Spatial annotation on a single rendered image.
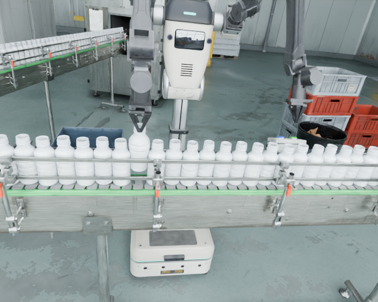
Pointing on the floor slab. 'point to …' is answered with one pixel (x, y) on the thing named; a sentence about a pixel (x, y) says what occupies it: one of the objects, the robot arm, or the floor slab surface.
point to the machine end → (99, 84)
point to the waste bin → (325, 129)
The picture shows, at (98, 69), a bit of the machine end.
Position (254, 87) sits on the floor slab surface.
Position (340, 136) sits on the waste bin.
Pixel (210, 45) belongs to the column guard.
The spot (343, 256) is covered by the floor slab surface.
